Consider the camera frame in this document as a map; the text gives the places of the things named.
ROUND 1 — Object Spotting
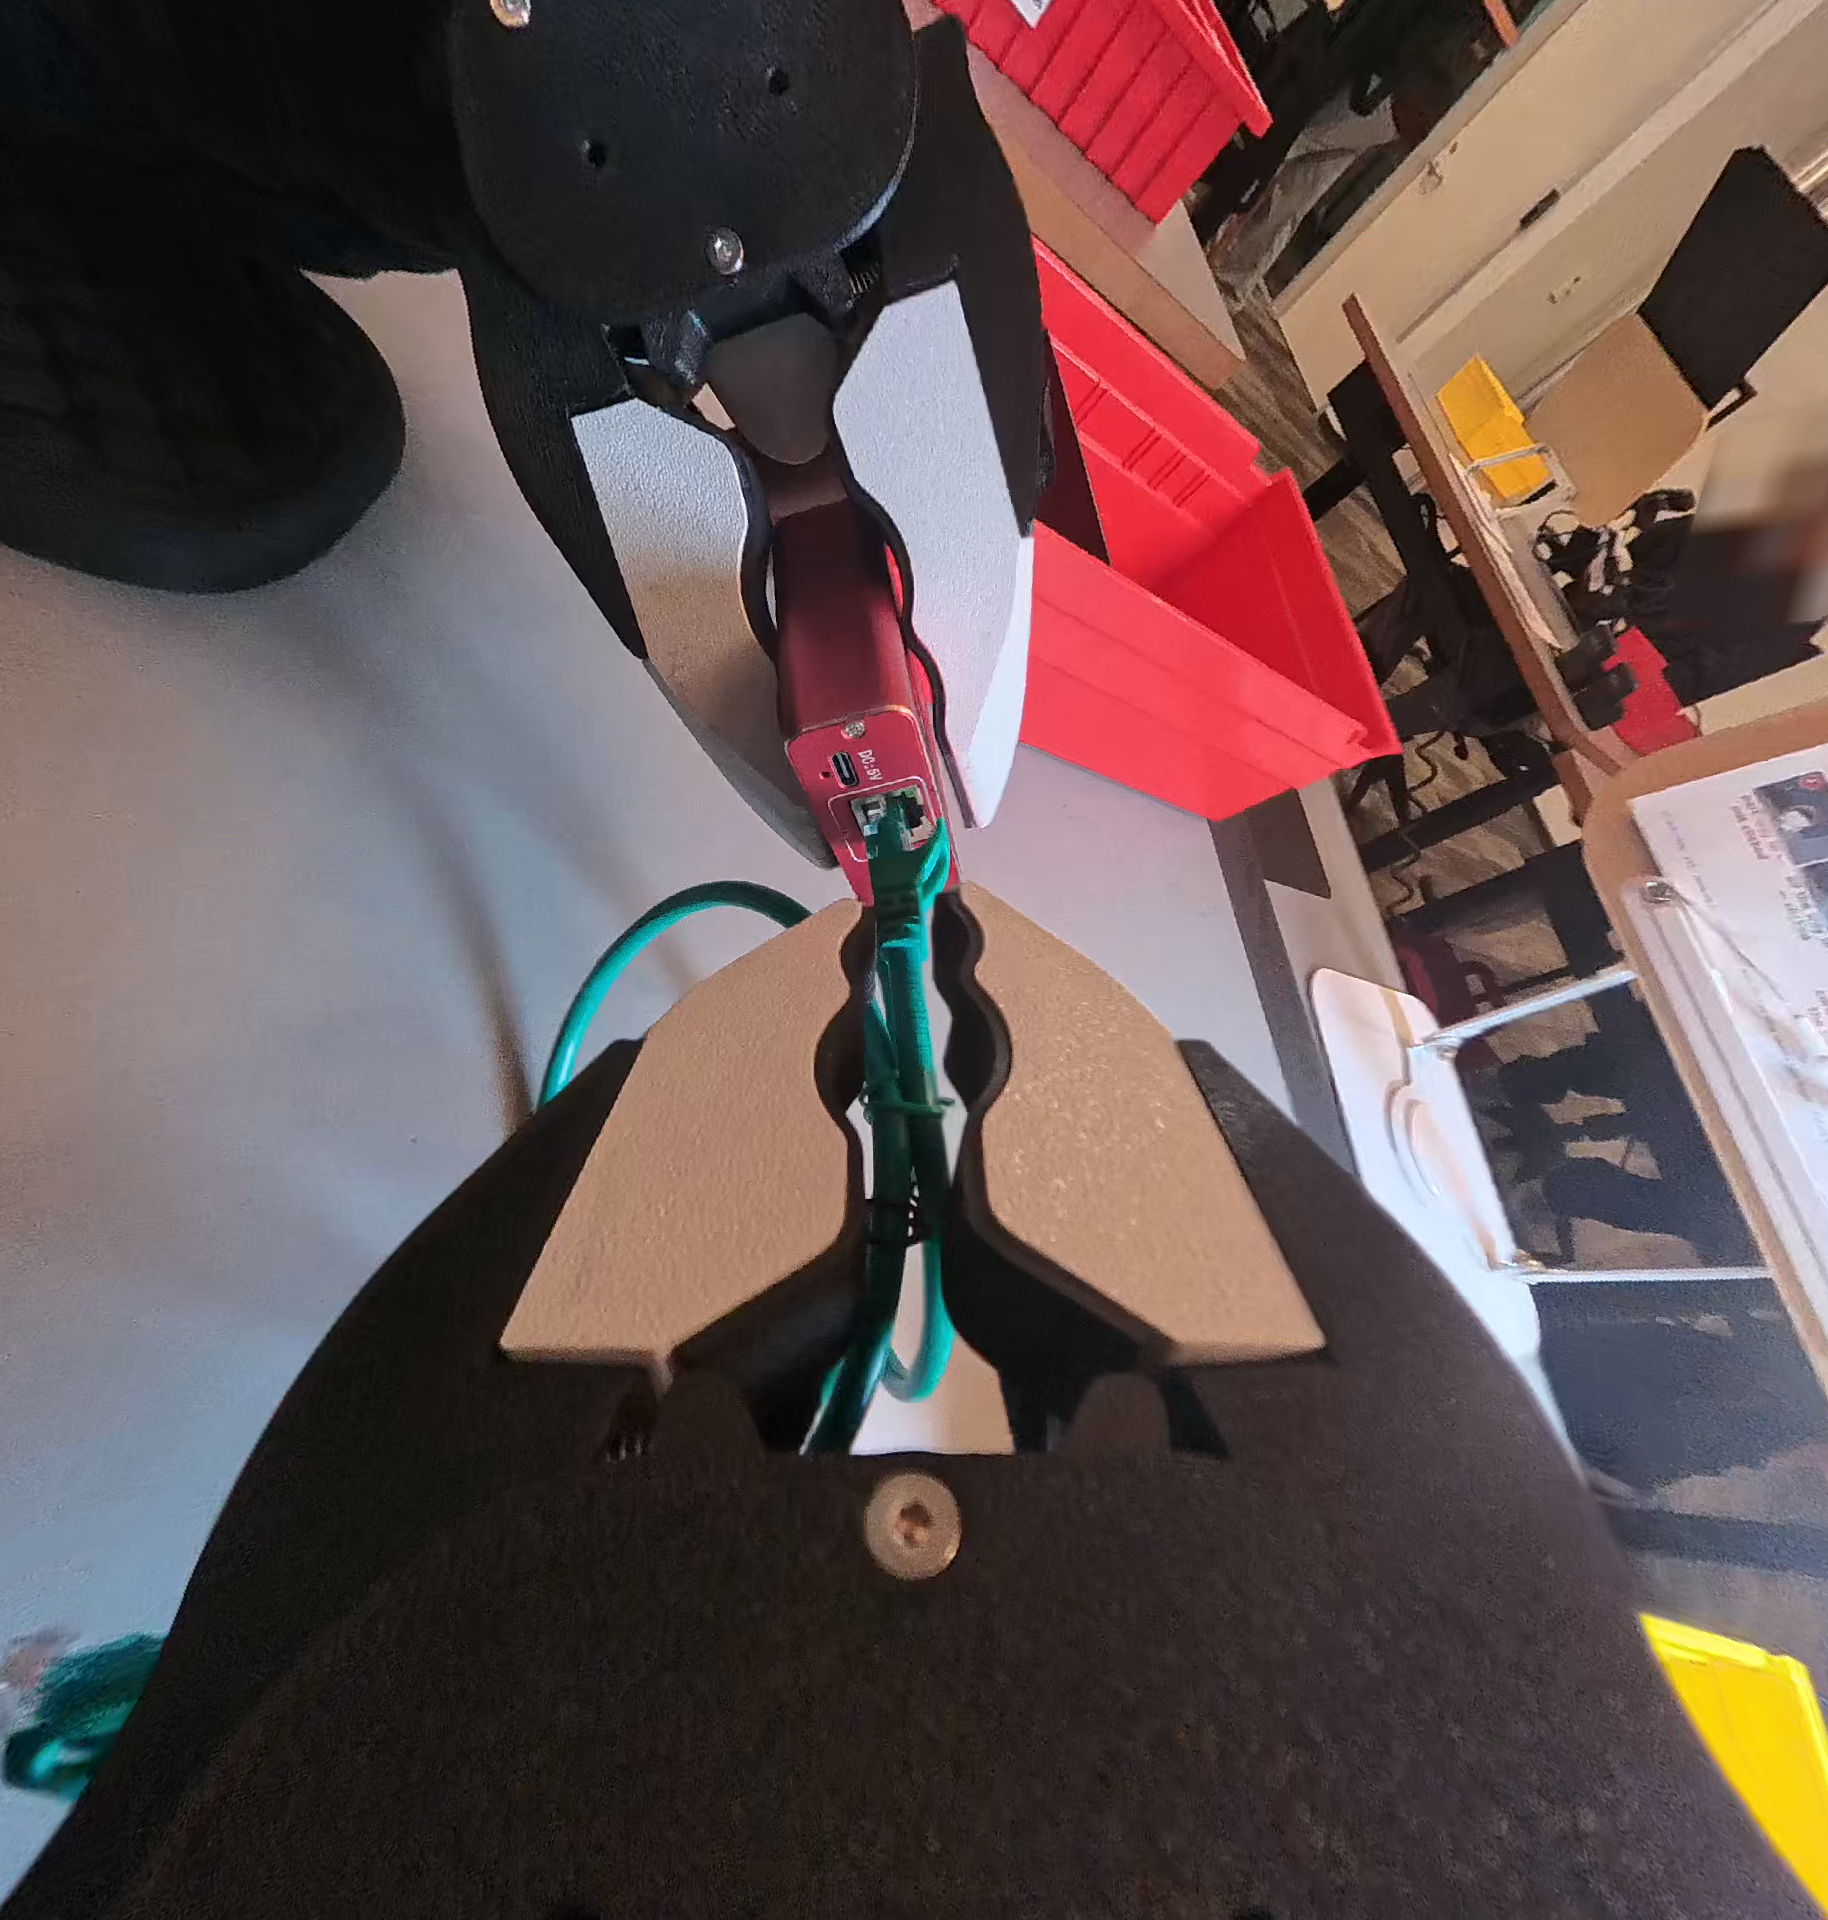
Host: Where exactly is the printed instruction sheet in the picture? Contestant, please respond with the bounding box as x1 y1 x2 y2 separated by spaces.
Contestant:
1627 736 1828 1353

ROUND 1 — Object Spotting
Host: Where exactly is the red ethernet coupler box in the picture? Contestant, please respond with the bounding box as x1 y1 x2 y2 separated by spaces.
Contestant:
771 502 958 903

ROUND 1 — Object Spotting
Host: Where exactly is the white wire stand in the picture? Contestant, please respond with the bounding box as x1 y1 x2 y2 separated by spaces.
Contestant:
1311 967 1769 1353

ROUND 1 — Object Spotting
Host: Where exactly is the green ethernet cable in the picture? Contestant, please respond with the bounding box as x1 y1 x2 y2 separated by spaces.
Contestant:
0 787 960 1802

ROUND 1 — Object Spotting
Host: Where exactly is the red storage bin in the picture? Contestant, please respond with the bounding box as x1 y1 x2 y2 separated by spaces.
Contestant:
1027 240 1404 819

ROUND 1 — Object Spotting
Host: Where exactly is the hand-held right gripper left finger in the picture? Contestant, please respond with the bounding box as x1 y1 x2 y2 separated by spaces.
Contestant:
501 900 878 1390

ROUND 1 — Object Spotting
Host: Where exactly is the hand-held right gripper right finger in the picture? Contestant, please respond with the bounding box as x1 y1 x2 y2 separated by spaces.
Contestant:
932 885 1328 1375

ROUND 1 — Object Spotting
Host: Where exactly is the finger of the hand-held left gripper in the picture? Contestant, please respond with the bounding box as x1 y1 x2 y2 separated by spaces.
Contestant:
572 397 844 873
832 280 1040 829

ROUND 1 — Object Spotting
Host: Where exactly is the small yellow bin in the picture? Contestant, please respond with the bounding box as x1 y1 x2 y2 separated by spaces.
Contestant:
1435 359 1555 505

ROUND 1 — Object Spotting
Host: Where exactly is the person's left forearm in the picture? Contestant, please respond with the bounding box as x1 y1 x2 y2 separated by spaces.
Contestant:
0 0 495 288

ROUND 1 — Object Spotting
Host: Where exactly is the clear sheet clip bar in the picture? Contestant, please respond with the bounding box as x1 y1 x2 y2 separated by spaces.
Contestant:
1627 877 1828 1375

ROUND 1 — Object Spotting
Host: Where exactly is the black panel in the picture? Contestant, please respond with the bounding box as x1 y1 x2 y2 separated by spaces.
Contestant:
1637 148 1828 410

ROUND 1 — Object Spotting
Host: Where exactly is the yellow storage bin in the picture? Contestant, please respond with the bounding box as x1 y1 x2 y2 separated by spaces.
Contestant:
1641 1612 1828 1920

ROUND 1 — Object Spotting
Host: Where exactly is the long wooden workbench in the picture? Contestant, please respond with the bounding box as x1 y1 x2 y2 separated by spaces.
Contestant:
1341 291 1628 775

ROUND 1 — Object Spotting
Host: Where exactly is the small red bin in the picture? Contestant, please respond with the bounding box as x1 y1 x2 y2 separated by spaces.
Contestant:
1602 628 1705 754

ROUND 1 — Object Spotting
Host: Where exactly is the red ribbed crate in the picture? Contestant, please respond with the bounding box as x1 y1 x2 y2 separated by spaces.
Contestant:
936 0 1275 225

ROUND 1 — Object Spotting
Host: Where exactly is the wooden table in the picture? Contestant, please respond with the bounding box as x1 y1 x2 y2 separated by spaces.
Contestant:
972 45 1244 393

